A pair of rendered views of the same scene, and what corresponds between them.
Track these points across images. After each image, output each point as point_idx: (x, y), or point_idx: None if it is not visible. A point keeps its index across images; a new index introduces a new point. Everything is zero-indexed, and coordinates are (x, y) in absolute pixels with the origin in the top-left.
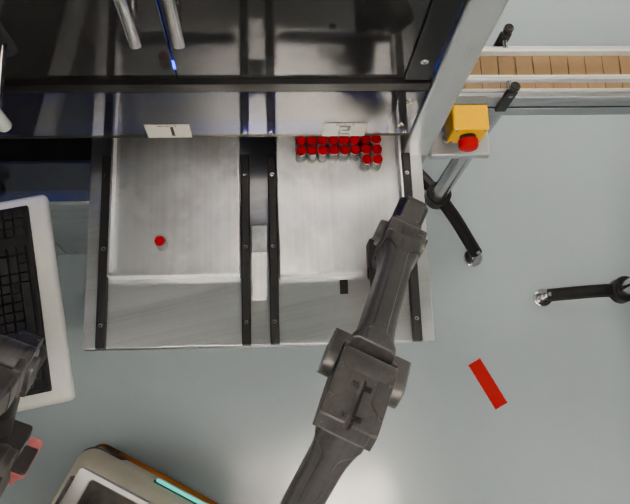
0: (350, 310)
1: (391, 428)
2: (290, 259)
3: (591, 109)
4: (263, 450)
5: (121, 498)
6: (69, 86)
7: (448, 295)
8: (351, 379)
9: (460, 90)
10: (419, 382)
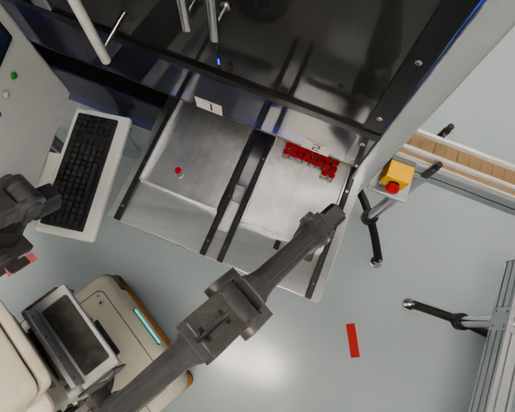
0: None
1: (284, 340)
2: (252, 214)
3: (485, 200)
4: None
5: (78, 314)
6: (153, 51)
7: (351, 278)
8: (220, 307)
9: (398, 149)
10: (312, 321)
